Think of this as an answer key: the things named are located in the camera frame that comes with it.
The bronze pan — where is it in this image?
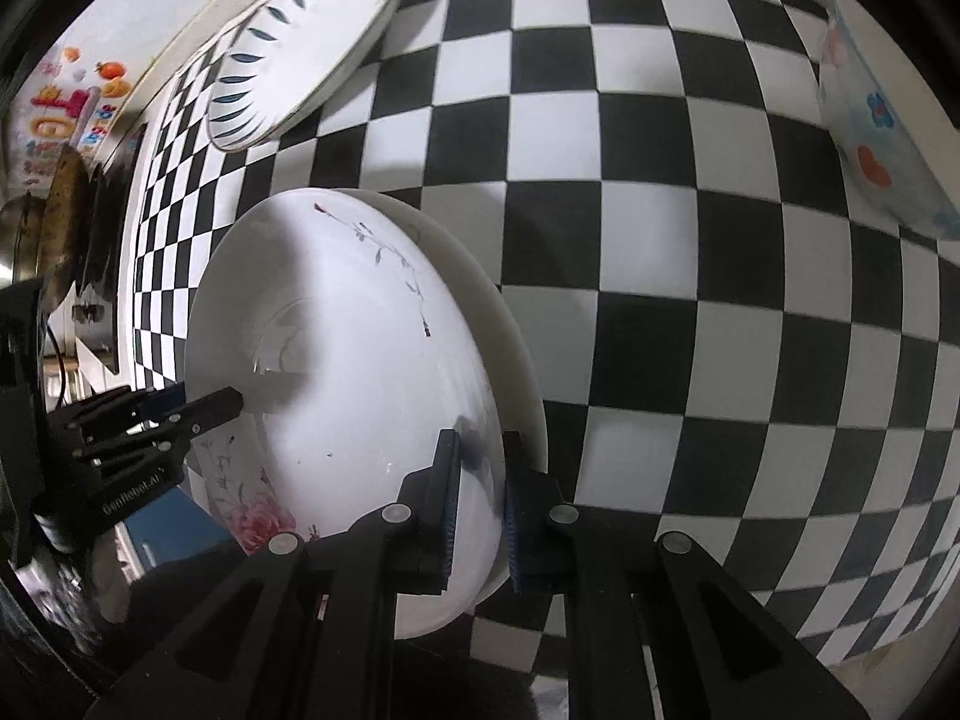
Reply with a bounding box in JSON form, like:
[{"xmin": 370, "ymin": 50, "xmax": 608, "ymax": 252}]
[{"xmin": 36, "ymin": 144, "xmax": 92, "ymax": 308}]

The black and white checkered tablecloth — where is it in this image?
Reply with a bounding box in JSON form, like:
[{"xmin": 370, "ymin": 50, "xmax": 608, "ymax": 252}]
[{"xmin": 131, "ymin": 0, "xmax": 960, "ymax": 691}]

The metal pot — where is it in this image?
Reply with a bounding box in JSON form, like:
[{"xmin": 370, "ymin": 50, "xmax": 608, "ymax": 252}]
[{"xmin": 0, "ymin": 193, "xmax": 47, "ymax": 280}]

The blue box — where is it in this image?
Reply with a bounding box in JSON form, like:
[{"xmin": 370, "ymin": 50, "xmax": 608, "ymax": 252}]
[{"xmin": 122, "ymin": 486, "xmax": 235, "ymax": 565}]

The white plate with floral print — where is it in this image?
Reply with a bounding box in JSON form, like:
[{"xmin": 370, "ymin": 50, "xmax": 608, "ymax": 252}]
[{"xmin": 184, "ymin": 191, "xmax": 505, "ymax": 642}]

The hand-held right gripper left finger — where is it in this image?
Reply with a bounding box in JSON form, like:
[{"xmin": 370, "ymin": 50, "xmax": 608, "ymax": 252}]
[{"xmin": 82, "ymin": 429, "xmax": 462, "ymax": 720}]

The bowl with blue flower print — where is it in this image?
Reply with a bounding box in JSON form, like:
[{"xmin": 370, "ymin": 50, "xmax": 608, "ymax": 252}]
[{"xmin": 817, "ymin": 7, "xmax": 960, "ymax": 241}]

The plain white plate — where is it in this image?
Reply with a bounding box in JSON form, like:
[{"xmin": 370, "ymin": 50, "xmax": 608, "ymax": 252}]
[{"xmin": 330, "ymin": 187, "xmax": 548, "ymax": 608}]

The colourful wall poster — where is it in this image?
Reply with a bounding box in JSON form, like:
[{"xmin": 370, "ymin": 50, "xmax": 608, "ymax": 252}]
[{"xmin": 6, "ymin": 45, "xmax": 134, "ymax": 188}]

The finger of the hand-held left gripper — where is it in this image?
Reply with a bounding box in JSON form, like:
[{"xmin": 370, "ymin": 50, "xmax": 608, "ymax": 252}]
[
  {"xmin": 46, "ymin": 381, "xmax": 188, "ymax": 432},
  {"xmin": 71, "ymin": 387, "xmax": 245, "ymax": 460}
]

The white plate with leaf pattern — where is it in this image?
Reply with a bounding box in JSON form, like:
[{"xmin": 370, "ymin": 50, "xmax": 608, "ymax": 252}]
[{"xmin": 206, "ymin": 0, "xmax": 407, "ymax": 154}]

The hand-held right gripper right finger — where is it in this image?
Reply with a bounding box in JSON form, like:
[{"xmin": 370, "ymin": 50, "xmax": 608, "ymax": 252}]
[{"xmin": 501, "ymin": 430, "xmax": 875, "ymax": 720}]

